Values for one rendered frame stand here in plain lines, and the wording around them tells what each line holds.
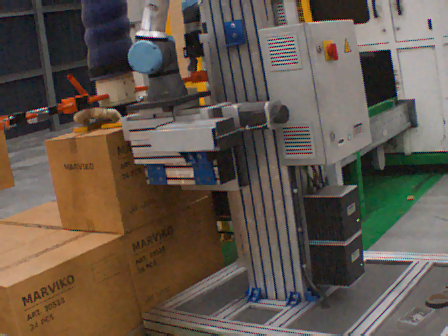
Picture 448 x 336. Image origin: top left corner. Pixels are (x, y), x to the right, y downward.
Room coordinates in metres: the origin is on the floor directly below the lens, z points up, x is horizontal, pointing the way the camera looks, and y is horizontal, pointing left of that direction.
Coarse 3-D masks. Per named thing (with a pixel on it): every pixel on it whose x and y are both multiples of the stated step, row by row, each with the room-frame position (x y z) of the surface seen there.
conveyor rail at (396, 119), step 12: (396, 108) 4.39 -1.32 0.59; (372, 120) 3.99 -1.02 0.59; (384, 120) 4.17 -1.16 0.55; (396, 120) 4.37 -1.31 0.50; (408, 120) 4.59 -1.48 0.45; (372, 132) 3.97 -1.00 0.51; (396, 132) 4.33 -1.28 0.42; (372, 144) 3.95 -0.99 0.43; (348, 156) 3.64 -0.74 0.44; (324, 168) 3.37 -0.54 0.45
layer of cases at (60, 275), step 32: (0, 224) 2.87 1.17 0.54; (32, 224) 2.76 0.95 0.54; (160, 224) 2.53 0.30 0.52; (192, 224) 2.69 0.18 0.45; (0, 256) 2.27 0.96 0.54; (32, 256) 2.21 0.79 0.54; (64, 256) 2.15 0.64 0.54; (96, 256) 2.22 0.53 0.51; (128, 256) 2.35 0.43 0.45; (160, 256) 2.50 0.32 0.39; (192, 256) 2.65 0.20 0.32; (0, 288) 1.90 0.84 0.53; (32, 288) 1.96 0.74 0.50; (64, 288) 2.07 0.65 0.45; (96, 288) 2.19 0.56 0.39; (128, 288) 2.32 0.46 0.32; (160, 288) 2.46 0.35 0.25; (0, 320) 1.94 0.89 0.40; (32, 320) 1.93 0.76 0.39; (64, 320) 2.04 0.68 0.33; (96, 320) 2.16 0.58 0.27; (128, 320) 2.29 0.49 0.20
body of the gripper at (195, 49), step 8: (192, 32) 2.74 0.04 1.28; (200, 32) 2.76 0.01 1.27; (184, 40) 2.75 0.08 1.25; (192, 40) 2.75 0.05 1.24; (184, 48) 2.76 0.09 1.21; (192, 48) 2.73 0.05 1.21; (200, 48) 2.75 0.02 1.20; (184, 56) 2.76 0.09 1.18; (192, 56) 2.74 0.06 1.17; (200, 56) 2.74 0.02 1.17
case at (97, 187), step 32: (64, 160) 2.51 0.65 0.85; (96, 160) 2.39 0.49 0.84; (128, 160) 2.43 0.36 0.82; (64, 192) 2.54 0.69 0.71; (96, 192) 2.41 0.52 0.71; (128, 192) 2.40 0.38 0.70; (160, 192) 2.55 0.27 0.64; (192, 192) 2.72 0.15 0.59; (64, 224) 2.57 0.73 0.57; (96, 224) 2.44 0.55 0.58; (128, 224) 2.37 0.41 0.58
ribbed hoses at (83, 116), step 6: (144, 96) 2.82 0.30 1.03; (96, 108) 2.55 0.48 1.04; (102, 108) 2.53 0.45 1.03; (78, 114) 2.59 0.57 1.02; (84, 114) 2.57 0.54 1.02; (90, 114) 2.56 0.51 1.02; (96, 114) 2.52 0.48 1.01; (102, 114) 2.50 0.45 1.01; (108, 114) 2.50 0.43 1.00; (114, 114) 2.52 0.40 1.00; (78, 120) 2.60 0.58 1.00; (84, 120) 2.64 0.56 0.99; (90, 120) 2.67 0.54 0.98; (114, 120) 2.54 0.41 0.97
